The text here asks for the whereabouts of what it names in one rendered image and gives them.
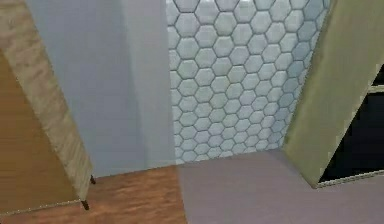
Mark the olive green shelf unit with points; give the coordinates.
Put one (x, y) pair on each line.
(333, 100)

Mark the light wooden cabinet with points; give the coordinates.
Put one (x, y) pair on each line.
(36, 133)

